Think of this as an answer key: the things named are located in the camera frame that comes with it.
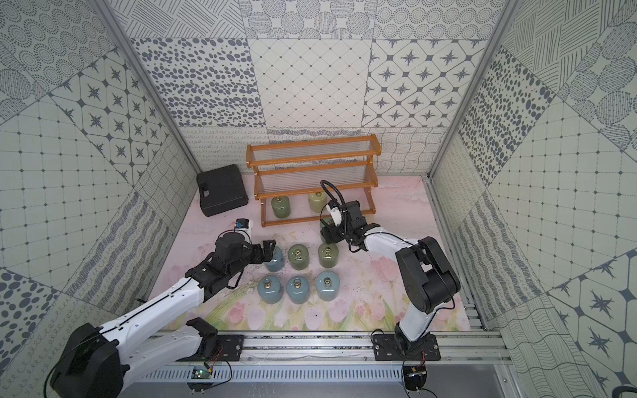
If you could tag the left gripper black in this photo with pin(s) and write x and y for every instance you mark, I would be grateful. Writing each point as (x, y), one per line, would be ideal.
(261, 251)

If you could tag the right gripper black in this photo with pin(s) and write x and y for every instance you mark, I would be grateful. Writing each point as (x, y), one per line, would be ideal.
(325, 233)

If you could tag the blue canister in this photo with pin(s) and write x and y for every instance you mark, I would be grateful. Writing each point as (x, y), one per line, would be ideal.
(278, 261)
(298, 289)
(327, 284)
(270, 289)

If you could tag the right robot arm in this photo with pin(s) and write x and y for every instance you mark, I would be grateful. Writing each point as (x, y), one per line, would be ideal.
(429, 280)

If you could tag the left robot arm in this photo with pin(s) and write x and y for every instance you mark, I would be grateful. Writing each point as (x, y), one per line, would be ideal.
(103, 361)

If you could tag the wooden three-tier shelf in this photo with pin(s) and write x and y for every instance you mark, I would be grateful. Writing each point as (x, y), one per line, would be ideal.
(295, 170)

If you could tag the light green canister bottom centre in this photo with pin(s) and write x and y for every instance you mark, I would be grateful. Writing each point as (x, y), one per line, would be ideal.
(317, 201)

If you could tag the floral pink table mat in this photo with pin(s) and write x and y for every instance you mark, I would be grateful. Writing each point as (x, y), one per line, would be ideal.
(371, 293)

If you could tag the black plastic case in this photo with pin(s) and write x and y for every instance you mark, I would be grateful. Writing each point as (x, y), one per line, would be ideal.
(221, 190)

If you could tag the left controller board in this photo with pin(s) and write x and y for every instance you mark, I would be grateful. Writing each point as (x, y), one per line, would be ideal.
(200, 380)

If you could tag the controller board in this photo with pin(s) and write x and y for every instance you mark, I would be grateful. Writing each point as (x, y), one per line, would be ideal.
(414, 377)
(200, 380)

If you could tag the right controller board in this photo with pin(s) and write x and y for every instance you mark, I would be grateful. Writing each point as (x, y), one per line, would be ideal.
(414, 377)

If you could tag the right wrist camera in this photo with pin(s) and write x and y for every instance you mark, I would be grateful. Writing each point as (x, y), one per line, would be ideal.
(335, 212)

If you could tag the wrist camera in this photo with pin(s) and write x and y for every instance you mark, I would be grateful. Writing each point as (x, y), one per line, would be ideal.
(243, 224)
(335, 212)

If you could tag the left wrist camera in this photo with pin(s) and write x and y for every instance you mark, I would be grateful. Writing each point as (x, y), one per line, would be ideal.
(243, 224)

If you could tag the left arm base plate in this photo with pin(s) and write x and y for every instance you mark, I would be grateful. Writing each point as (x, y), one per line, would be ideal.
(224, 347)

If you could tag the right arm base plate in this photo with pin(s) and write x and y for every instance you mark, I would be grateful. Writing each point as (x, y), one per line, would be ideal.
(389, 347)

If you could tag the aluminium mounting rail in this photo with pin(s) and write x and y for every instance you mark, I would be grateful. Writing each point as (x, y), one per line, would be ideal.
(320, 348)

